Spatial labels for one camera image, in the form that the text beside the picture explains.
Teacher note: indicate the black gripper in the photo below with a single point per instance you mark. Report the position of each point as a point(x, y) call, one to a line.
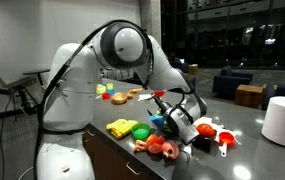
point(163, 106)

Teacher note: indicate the small orange measuring cup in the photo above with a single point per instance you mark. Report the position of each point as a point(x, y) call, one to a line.
point(159, 93)

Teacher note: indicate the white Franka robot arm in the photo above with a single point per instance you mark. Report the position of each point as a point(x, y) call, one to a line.
point(75, 93)

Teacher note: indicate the small green bowl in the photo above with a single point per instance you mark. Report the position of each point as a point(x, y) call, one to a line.
point(141, 131)

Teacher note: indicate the small red cup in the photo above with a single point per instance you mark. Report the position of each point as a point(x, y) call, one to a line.
point(106, 96)

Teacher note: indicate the white folded paper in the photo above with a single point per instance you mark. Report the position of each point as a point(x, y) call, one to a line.
point(144, 97)

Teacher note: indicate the wooden toy figure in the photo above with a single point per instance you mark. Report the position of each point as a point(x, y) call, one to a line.
point(133, 91)

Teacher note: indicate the wooden box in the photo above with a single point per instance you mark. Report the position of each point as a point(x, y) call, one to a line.
point(193, 69)

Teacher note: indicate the yellow and blue cups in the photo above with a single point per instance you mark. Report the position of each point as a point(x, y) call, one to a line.
point(110, 87)

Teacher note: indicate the pink flamingo plush toy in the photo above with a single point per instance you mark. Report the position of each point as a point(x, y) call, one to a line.
point(155, 146)

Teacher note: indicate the yellow plastic container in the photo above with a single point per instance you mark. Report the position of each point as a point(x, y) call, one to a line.
point(100, 89)

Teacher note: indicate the black box with orange dome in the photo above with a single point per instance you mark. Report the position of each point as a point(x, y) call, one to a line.
point(206, 130)

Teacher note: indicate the dark wood counter cabinet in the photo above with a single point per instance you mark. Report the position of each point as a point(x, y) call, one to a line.
point(115, 156)

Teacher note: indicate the blue armchair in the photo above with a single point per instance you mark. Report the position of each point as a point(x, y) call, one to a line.
point(230, 85)

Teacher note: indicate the wooden side table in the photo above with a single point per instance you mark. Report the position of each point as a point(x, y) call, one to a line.
point(248, 96)

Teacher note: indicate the round black table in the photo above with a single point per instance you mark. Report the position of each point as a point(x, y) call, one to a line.
point(37, 71)

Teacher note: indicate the dark armchair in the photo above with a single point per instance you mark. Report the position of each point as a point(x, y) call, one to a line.
point(282, 90)

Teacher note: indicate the white paper towel roll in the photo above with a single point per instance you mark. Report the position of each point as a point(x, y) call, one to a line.
point(282, 123)

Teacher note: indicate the black camera on tripod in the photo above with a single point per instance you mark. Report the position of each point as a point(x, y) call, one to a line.
point(17, 86)

